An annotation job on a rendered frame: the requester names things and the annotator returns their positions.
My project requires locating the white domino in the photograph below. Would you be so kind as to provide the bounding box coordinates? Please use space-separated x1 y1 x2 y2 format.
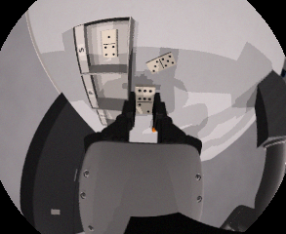
102 29 118 58
135 84 155 114
146 52 176 74

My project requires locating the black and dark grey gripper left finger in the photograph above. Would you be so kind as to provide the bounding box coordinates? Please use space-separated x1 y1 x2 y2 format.
84 92 136 153

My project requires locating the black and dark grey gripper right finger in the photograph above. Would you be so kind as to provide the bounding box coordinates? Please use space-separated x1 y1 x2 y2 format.
152 93 202 155

